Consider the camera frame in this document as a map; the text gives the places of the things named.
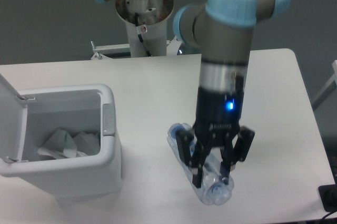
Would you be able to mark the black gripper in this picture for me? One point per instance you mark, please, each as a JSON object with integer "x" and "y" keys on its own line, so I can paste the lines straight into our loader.
{"x": 219, "y": 118}

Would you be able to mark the clear blue plastic bottle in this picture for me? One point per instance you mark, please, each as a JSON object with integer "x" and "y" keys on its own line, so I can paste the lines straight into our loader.
{"x": 217, "y": 184}

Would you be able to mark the white paper wrapper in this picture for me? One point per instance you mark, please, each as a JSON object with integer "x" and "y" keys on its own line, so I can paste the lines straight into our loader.
{"x": 59, "y": 146}

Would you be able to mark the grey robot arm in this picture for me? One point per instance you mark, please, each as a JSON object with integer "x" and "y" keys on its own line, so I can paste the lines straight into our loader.
{"x": 222, "y": 30}

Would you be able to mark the white tissue in can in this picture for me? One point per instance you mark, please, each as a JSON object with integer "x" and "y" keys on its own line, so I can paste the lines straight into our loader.
{"x": 88, "y": 144}

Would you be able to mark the white plastic trash can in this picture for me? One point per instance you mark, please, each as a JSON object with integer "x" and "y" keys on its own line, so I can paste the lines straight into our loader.
{"x": 30, "y": 117}

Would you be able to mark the black device at table edge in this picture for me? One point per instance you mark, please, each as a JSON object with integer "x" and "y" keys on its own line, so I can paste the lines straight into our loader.
{"x": 328, "y": 197}

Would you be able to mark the white metal frame leg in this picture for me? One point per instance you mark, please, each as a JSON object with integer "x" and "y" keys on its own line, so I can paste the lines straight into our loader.
{"x": 326, "y": 90}

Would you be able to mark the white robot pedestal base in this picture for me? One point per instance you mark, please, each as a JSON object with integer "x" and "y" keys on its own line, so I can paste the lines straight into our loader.
{"x": 146, "y": 25}

